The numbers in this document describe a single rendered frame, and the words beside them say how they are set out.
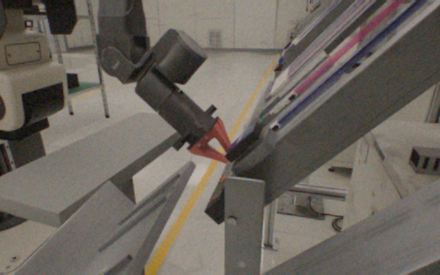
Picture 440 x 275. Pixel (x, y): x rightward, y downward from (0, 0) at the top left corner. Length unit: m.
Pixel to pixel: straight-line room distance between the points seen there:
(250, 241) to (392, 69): 0.26
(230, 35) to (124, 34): 8.92
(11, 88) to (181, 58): 0.58
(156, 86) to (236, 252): 0.27
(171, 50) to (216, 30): 9.00
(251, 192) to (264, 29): 8.90
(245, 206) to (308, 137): 0.11
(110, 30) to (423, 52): 0.40
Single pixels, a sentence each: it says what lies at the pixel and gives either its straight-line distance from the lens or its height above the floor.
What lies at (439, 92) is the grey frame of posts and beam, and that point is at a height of 0.72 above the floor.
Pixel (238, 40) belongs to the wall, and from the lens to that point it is 9.34.
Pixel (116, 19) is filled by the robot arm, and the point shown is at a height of 0.93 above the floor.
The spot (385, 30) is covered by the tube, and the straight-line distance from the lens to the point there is 0.45.
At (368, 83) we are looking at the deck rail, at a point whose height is 0.87.
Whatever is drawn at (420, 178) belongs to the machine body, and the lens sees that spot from 0.76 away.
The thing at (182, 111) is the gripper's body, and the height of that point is 0.80.
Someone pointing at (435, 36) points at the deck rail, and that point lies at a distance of 0.37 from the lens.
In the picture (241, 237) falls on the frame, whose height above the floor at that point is 0.67.
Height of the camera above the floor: 0.93
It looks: 23 degrees down
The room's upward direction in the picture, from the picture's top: straight up
